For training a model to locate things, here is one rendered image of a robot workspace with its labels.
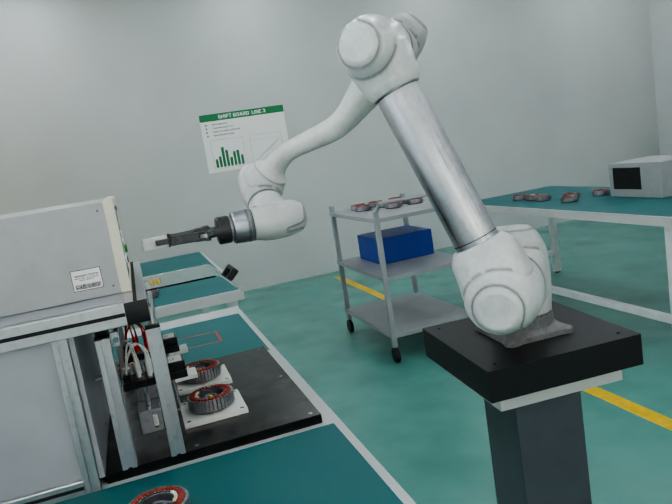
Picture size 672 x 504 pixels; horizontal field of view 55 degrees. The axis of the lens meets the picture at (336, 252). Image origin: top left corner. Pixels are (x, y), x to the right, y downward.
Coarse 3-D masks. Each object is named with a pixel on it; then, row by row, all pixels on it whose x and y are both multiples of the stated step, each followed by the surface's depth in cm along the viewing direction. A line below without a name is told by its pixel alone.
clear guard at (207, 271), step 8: (208, 264) 198; (168, 272) 195; (176, 272) 192; (184, 272) 190; (192, 272) 187; (200, 272) 185; (208, 272) 183; (216, 272) 181; (144, 280) 187; (160, 280) 182; (168, 280) 180; (176, 280) 178; (184, 280) 176; (192, 280) 174; (232, 280) 191; (152, 288) 171; (160, 288) 172; (240, 288) 179
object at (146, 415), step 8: (152, 400) 157; (144, 408) 152; (152, 408) 151; (160, 408) 151; (144, 416) 150; (152, 416) 151; (160, 416) 151; (144, 424) 150; (152, 424) 151; (160, 424) 152; (144, 432) 151
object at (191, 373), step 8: (168, 360) 154; (176, 360) 153; (176, 368) 152; (184, 368) 152; (192, 368) 158; (136, 376) 153; (144, 376) 152; (176, 376) 152; (184, 376) 152; (192, 376) 154; (128, 384) 149; (136, 384) 149; (144, 384) 150; (152, 384) 150; (144, 392) 151
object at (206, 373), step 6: (204, 360) 185; (210, 360) 184; (216, 360) 183; (186, 366) 182; (192, 366) 183; (198, 366) 184; (204, 366) 184; (210, 366) 178; (216, 366) 179; (198, 372) 176; (204, 372) 176; (210, 372) 178; (216, 372) 179; (198, 378) 176; (204, 378) 176; (210, 378) 177
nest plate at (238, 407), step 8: (240, 400) 159; (184, 408) 160; (224, 408) 156; (232, 408) 155; (240, 408) 154; (184, 416) 155; (192, 416) 154; (200, 416) 153; (208, 416) 152; (216, 416) 152; (224, 416) 152; (232, 416) 153; (184, 424) 150; (192, 424) 150; (200, 424) 151
